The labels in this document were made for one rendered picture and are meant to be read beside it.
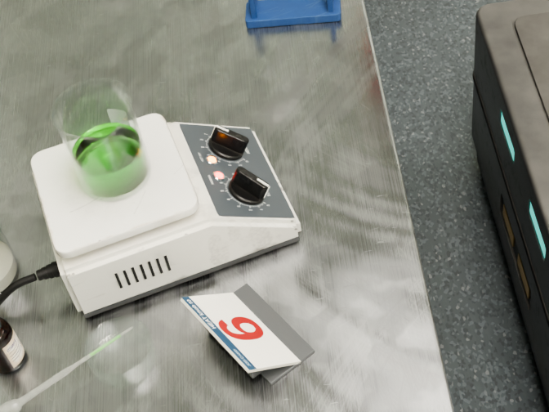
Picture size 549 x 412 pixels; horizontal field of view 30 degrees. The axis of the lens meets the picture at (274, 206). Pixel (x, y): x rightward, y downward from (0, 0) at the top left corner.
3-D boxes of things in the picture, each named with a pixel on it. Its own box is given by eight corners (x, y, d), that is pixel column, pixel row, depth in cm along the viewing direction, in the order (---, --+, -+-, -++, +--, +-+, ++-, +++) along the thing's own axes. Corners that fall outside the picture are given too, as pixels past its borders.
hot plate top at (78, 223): (162, 116, 89) (161, 109, 89) (203, 212, 82) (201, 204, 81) (30, 161, 88) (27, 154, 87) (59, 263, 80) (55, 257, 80)
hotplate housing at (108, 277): (256, 145, 97) (243, 82, 91) (305, 244, 89) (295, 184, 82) (29, 224, 94) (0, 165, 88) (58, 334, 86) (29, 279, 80)
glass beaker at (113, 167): (69, 168, 86) (39, 96, 80) (140, 139, 87) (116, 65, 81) (95, 225, 82) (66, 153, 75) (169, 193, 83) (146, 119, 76)
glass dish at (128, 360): (136, 319, 86) (131, 304, 84) (169, 364, 82) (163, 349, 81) (79, 354, 84) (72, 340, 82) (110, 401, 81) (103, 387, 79)
